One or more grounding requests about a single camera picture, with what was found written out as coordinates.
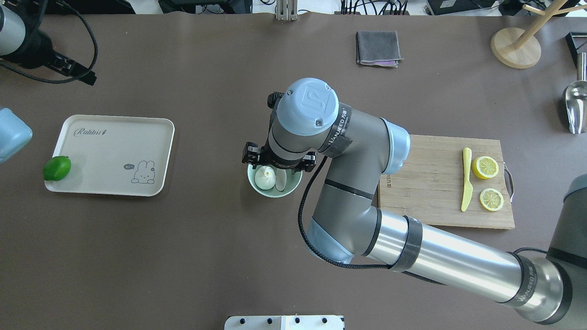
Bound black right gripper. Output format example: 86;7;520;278
242;92;317;173

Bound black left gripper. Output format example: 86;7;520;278
13;0;97;86

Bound white ceramic spoon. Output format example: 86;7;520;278
275;169;287;192

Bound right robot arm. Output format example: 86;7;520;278
242;78;587;330

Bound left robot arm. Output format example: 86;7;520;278
0;0;98;163

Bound light green bowl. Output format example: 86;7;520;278
247;164;303;198

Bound green lime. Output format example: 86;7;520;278
43;156;72;181

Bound beige rabbit tray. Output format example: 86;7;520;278
45;115;175;197

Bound grey folded cloth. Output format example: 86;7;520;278
356;31;403;67

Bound bamboo cutting board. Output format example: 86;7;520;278
379;134;515;229

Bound yellow plastic knife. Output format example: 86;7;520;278
460;148;473;212

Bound thick lemon half slice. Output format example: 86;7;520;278
471;156;499;180

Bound thin lemon slice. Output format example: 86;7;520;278
479;188;504;212

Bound wooden cup rack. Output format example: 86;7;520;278
490;0;587;69

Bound metal scoop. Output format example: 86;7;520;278
564;52;587;134

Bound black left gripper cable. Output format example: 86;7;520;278
0;0;99;86

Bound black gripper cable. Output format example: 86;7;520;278
298;156;445;286
0;0;99;86

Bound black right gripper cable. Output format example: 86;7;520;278
298;156;445;286

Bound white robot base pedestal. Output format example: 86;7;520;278
224;314;346;330

